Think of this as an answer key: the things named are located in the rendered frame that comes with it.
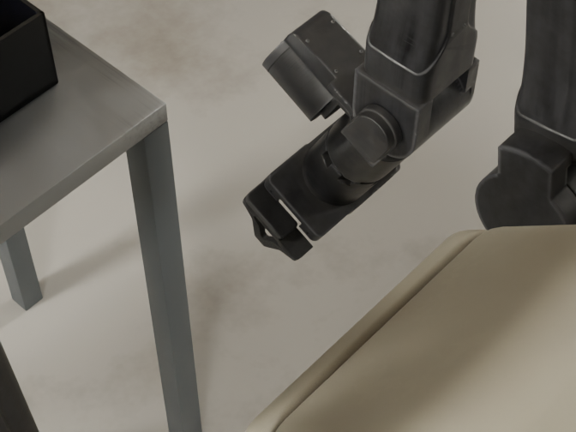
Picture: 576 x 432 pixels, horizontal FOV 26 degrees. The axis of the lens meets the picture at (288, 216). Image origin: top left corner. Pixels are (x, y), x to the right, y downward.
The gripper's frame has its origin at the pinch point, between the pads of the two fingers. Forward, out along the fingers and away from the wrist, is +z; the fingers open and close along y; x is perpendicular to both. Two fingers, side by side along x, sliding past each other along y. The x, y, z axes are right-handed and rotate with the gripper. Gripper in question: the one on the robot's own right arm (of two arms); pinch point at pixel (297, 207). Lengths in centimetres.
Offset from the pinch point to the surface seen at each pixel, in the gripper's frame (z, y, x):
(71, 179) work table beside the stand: 33.4, 1.8, -19.5
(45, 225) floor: 128, -24, -31
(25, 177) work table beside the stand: 34.0, 5.5, -23.0
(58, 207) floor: 129, -28, -32
